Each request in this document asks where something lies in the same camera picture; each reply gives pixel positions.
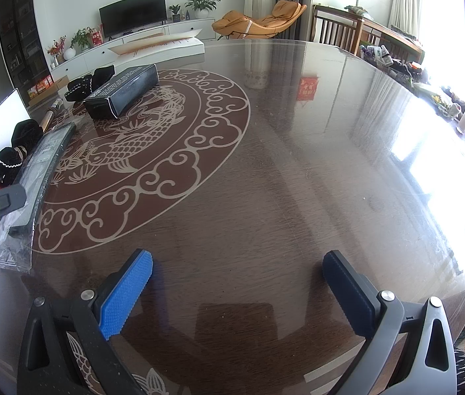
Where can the white tv cabinet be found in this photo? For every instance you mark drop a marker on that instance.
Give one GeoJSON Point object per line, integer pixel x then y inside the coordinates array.
{"type": "Point", "coordinates": [89, 60]}

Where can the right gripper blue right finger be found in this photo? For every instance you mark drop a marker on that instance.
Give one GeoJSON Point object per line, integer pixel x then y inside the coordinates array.
{"type": "Point", "coordinates": [426, 364]}

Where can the cluttered wooden side table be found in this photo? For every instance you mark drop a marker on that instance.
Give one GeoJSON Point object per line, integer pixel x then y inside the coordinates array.
{"type": "Point", "coordinates": [400, 45]}

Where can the phone case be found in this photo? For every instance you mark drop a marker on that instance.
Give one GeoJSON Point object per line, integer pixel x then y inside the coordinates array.
{"type": "Point", "coordinates": [17, 227]}

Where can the orange lounge chair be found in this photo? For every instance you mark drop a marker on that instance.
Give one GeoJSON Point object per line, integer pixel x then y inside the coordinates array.
{"type": "Point", "coordinates": [236, 25]}

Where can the brown cardboard box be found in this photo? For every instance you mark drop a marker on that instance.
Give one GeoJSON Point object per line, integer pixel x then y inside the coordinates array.
{"type": "Point", "coordinates": [48, 92]}

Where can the green potted plant right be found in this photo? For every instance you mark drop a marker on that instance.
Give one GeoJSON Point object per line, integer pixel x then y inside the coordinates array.
{"type": "Point", "coordinates": [202, 8]}

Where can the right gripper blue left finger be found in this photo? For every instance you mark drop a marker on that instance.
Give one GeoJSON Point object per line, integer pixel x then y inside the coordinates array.
{"type": "Point", "coordinates": [47, 364]}

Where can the green plant left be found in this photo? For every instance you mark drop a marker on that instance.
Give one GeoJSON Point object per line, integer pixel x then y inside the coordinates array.
{"type": "Point", "coordinates": [82, 39]}

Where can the white flat carton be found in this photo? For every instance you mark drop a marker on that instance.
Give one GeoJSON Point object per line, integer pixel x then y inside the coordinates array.
{"type": "Point", "coordinates": [158, 39]}

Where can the black flat television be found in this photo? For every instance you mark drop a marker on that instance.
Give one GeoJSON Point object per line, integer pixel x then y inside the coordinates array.
{"type": "Point", "coordinates": [127, 15]}

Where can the red flowers in white vase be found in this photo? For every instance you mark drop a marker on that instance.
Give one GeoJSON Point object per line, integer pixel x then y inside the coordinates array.
{"type": "Point", "coordinates": [60, 52]}

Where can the wooden dining chair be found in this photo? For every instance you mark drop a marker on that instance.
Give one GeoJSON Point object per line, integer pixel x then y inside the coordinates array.
{"type": "Point", "coordinates": [338, 27]}

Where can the small potted plant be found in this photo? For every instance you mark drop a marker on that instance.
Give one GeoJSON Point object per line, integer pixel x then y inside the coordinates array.
{"type": "Point", "coordinates": [175, 11]}

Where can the black lace-trimmed sock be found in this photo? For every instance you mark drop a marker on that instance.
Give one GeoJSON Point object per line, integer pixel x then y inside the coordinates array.
{"type": "Point", "coordinates": [26, 136]}

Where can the dark glass display cabinet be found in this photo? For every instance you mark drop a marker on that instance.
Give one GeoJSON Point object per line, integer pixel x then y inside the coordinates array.
{"type": "Point", "coordinates": [21, 48]}

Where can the black rectangular box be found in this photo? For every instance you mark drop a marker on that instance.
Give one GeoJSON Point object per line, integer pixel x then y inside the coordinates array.
{"type": "Point", "coordinates": [116, 96]}

